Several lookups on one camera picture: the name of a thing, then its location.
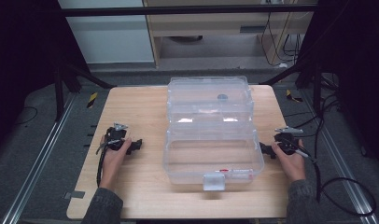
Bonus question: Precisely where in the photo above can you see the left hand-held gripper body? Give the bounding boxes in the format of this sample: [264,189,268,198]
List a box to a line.
[104,122,130,152]

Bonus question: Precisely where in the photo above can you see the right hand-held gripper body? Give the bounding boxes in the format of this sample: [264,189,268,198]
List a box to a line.
[273,125,304,157]

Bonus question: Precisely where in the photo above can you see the clear plastic storage box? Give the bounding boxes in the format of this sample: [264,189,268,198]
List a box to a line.
[161,76,266,191]

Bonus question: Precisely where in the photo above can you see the person's right hand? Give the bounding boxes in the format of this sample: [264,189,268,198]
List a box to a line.
[271,138,307,185]

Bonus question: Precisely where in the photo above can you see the person's left hand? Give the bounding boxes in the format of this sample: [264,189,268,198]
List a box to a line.
[98,135,133,191]

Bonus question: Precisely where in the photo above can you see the yellow black striped tape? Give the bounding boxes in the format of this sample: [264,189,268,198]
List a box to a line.
[285,89,304,104]
[86,91,99,109]

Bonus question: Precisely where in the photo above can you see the black metal stand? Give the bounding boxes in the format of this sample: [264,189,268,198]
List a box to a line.
[260,60,323,117]
[52,59,118,123]

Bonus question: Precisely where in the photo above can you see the grey tape strip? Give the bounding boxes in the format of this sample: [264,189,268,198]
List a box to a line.
[63,190,86,200]

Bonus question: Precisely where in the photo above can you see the white cabinet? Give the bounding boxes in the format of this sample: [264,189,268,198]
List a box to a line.
[57,0,156,65]

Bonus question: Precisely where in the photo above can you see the black curtain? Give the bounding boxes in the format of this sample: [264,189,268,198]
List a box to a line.
[298,0,379,172]
[0,0,89,157]

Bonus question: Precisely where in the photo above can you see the light wooden desk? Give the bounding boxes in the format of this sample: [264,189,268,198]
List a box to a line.
[142,0,316,68]

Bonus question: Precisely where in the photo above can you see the black horizontal bar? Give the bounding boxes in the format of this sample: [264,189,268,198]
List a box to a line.
[57,3,320,19]

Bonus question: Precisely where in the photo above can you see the left hand-held gripper cable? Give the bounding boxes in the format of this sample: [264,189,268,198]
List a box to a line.
[95,139,121,189]

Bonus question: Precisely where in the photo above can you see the hand-held gripper cable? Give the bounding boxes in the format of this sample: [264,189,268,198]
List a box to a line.
[95,139,121,189]
[289,146,377,217]

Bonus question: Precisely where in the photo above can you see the black floor cables bundle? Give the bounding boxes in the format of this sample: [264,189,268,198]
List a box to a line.
[283,74,345,151]

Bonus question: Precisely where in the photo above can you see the right hand-held gripper cable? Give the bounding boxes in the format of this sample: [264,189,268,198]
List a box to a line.
[289,146,377,217]

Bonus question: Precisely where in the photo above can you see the metal floor rail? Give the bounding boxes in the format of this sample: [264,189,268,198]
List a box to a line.
[299,90,379,224]
[0,92,77,224]

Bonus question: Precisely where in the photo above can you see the thin black floor cable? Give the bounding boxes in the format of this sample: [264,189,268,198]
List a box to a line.
[13,105,39,126]

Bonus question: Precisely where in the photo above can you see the hanging black cables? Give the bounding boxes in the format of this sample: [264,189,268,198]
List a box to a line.
[260,11,304,68]

